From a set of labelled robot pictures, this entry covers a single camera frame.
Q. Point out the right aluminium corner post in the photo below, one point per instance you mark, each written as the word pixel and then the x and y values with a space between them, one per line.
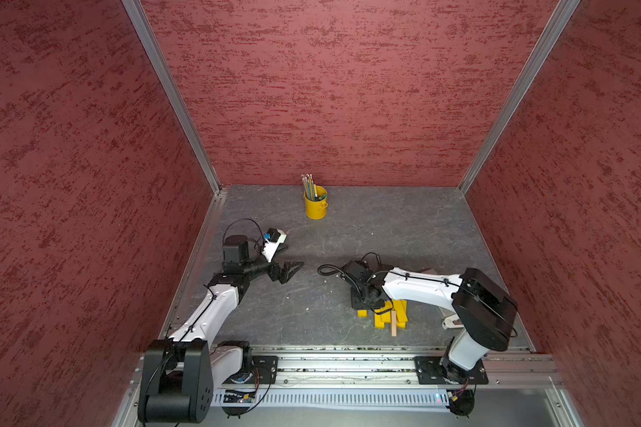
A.
pixel 553 29

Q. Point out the natural wooden block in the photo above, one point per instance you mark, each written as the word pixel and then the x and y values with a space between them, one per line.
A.
pixel 393 323

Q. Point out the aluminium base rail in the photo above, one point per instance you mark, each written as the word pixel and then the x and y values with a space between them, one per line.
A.
pixel 392 367

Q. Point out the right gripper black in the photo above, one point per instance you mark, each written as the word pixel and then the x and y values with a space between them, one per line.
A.
pixel 356 305

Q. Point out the yellow metal pencil bucket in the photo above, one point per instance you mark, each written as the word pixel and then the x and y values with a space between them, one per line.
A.
pixel 316 204

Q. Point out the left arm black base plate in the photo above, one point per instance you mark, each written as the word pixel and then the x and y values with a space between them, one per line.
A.
pixel 262 370

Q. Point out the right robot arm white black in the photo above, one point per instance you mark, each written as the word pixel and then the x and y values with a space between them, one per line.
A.
pixel 486 312

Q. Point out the white slotted cable duct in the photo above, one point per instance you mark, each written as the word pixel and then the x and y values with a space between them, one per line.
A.
pixel 348 399

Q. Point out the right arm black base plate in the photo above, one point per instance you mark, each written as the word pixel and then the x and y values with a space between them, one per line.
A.
pixel 431 371

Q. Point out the aluminium corner post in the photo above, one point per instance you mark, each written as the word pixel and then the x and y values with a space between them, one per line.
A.
pixel 553 29
pixel 143 30

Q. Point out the left aluminium corner post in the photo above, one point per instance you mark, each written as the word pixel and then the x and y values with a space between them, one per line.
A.
pixel 143 30

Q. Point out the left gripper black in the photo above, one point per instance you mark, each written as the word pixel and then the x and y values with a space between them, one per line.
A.
pixel 283 276

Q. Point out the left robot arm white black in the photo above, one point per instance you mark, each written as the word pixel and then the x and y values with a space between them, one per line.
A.
pixel 182 371

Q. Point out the white small part on table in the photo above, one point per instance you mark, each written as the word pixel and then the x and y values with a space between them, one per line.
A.
pixel 452 322

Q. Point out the bundle of coloured pencils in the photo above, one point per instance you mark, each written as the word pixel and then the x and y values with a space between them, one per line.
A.
pixel 309 187

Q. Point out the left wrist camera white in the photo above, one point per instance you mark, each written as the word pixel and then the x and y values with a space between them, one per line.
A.
pixel 273 240

